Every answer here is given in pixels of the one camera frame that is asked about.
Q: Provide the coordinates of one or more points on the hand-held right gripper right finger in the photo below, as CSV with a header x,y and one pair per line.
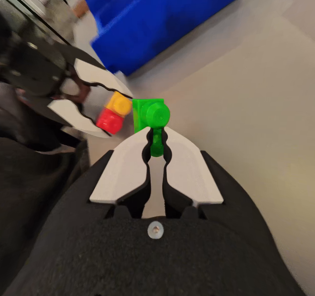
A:
x,y
194,172

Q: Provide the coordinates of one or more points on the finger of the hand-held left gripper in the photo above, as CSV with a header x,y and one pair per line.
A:
x,y
98,75
71,113

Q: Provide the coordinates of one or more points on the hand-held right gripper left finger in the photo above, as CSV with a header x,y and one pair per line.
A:
x,y
118,172

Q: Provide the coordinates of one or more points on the yellow one-stud block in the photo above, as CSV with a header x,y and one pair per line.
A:
x,y
119,104

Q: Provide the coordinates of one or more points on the red one-stud block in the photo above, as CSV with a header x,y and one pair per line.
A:
x,y
109,121

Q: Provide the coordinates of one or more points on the green two-stud block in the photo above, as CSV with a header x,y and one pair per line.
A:
x,y
157,115

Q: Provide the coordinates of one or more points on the blue plastic bin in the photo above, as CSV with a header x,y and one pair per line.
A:
x,y
160,30

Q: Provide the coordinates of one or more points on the grey desk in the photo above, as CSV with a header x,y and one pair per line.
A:
x,y
246,104

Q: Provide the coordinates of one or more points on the person's dark clothing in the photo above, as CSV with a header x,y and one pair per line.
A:
x,y
24,202

